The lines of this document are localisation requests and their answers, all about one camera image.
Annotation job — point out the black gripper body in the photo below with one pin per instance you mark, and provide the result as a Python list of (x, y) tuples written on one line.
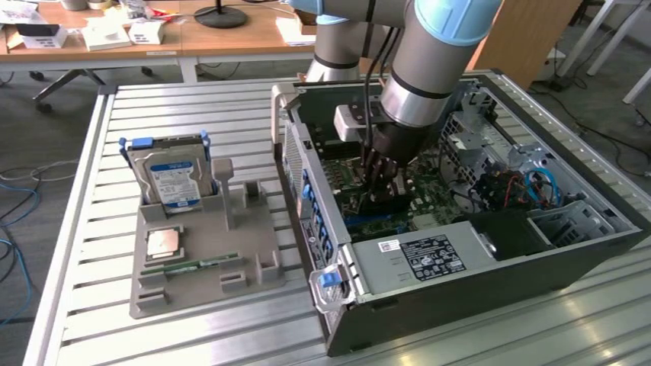
[(402, 143)]

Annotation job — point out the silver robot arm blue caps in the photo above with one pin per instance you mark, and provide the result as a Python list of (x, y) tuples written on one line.
[(433, 57)]

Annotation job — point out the blue expansion slot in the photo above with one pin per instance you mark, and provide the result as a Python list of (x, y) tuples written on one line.
[(366, 220)]

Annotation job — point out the green motherboard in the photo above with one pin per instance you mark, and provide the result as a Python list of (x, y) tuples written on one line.
[(433, 194)]

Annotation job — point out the silver drive cage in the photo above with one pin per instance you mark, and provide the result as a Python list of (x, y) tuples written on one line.
[(473, 148)]

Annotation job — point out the blue card retainer bar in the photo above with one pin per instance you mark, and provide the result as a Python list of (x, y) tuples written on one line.
[(315, 213)]

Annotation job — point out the white barcode sticker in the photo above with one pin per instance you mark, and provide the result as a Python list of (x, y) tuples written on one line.
[(389, 246)]

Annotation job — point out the black power supply label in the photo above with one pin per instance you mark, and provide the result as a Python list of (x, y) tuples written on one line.
[(434, 257)]

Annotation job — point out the grey power supply unit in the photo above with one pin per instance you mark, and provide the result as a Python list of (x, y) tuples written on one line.
[(377, 267)]

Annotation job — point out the blue case latch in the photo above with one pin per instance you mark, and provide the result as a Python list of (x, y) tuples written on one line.
[(326, 280)]

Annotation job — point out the black open PC case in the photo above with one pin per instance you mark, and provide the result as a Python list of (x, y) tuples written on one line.
[(458, 305)]

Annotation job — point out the white booklet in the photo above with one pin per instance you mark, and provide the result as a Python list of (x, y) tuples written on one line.
[(295, 32)]

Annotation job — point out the wooden cabinet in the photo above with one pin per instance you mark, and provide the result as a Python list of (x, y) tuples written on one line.
[(523, 38)]

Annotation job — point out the grey disk bay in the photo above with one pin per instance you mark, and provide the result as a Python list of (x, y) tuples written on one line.
[(575, 225)]

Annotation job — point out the hard disk blue label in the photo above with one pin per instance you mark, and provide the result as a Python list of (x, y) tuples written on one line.
[(173, 181)]

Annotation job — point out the green RAM stick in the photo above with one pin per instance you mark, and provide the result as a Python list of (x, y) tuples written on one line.
[(194, 263)]

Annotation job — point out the grey parts rack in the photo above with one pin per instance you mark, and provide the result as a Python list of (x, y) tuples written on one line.
[(203, 282)]

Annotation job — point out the wooden desk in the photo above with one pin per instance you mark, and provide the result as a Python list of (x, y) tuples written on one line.
[(219, 42)]

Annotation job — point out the CPU chip metal lid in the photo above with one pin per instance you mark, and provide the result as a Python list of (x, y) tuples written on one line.
[(163, 244)]

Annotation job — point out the white table legs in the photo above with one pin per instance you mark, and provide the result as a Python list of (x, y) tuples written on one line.
[(585, 34)]

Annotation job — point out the black lamp base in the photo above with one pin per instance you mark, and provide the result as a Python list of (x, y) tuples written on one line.
[(221, 17)]

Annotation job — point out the white box with black label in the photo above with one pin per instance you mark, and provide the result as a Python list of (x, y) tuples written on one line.
[(147, 33)]

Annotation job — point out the white box with round print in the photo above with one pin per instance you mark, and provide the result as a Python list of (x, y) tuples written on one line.
[(107, 36)]

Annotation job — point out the black desk leg with casters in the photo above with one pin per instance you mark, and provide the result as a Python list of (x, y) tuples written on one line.
[(60, 84)]

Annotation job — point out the grey cup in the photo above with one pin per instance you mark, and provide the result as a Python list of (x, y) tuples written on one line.
[(75, 4)]

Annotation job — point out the white box with black lid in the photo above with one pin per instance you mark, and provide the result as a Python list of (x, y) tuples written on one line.
[(43, 36)]

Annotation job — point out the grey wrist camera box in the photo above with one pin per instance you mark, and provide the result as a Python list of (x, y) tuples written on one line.
[(351, 122)]

